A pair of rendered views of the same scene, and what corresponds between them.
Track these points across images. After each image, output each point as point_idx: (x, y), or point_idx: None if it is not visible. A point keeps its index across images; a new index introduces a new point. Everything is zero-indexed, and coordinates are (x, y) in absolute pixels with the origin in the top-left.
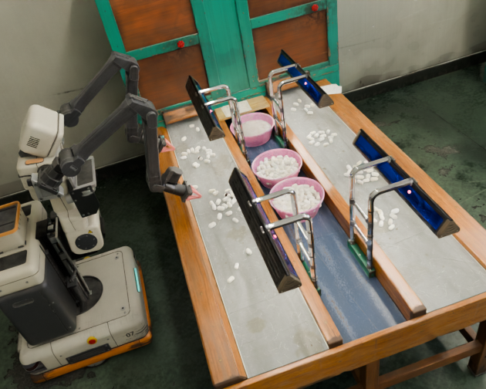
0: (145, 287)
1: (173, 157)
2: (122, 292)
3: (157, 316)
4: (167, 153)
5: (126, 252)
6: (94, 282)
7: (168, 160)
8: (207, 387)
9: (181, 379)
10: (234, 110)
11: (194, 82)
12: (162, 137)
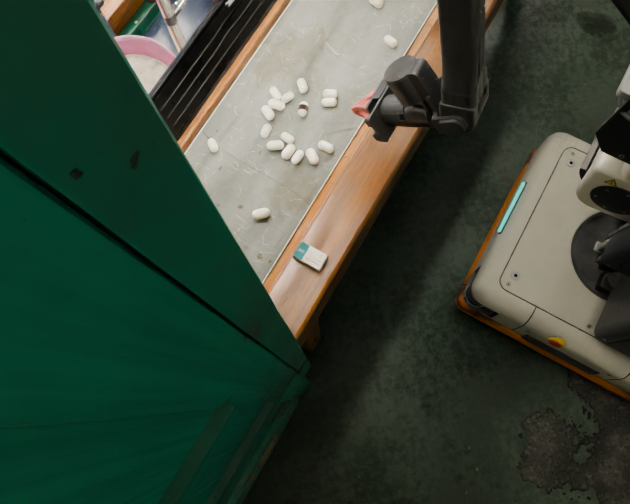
0: (469, 269)
1: (337, 170)
2: (554, 192)
3: (490, 203)
4: (340, 188)
5: (492, 273)
6: (579, 263)
7: (363, 159)
8: (508, 63)
9: (527, 96)
10: (174, 3)
11: (177, 56)
12: (304, 247)
